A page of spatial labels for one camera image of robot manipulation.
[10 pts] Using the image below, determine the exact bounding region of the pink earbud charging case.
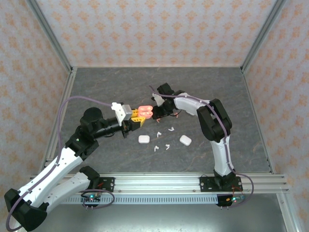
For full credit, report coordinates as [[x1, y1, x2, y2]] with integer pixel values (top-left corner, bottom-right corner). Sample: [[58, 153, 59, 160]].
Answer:
[[138, 105, 153, 119]]

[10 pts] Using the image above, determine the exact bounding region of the circuit board with LEDs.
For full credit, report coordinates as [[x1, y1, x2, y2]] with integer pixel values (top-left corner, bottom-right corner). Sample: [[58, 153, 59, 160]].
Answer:
[[218, 194, 245, 206], [83, 193, 101, 203]]

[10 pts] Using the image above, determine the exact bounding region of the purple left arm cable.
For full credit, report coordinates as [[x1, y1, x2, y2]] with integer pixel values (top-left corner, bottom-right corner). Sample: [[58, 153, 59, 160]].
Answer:
[[5, 96, 114, 232]]

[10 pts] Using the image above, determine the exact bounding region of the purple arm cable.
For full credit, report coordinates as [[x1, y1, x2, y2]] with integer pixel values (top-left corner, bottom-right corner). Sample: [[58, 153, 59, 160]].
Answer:
[[148, 85, 254, 208], [5, 96, 114, 232]]

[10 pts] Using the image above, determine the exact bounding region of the aluminium table edge rail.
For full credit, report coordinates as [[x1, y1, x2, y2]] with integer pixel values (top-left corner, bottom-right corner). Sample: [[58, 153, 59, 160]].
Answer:
[[71, 65, 243, 70], [241, 67, 276, 174], [38, 67, 78, 174]]

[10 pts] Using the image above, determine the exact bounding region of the wide aluminium mounting rail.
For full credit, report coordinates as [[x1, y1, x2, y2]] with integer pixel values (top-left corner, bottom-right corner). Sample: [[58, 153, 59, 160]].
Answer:
[[30, 172, 290, 194]]

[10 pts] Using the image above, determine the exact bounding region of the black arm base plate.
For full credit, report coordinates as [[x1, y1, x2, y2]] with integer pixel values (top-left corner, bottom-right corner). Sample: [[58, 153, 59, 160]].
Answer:
[[96, 177, 116, 193], [199, 175, 242, 193]]

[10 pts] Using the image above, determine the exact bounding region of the slotted grey cable duct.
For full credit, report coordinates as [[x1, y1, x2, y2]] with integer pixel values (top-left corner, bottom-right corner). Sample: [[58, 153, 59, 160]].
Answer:
[[59, 195, 219, 205]]

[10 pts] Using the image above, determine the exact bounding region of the aluminium frame post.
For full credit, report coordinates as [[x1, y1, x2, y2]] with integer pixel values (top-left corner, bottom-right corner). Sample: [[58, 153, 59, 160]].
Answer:
[[240, 0, 290, 73], [25, 0, 74, 73]]

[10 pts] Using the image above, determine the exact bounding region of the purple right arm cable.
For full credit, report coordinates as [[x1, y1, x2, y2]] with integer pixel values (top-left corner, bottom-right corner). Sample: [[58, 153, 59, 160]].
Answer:
[[148, 85, 254, 208]]

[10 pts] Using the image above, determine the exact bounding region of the aluminium frame rail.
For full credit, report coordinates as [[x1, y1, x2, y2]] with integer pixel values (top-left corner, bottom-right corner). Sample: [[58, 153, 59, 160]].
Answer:
[[277, 193, 299, 232]]

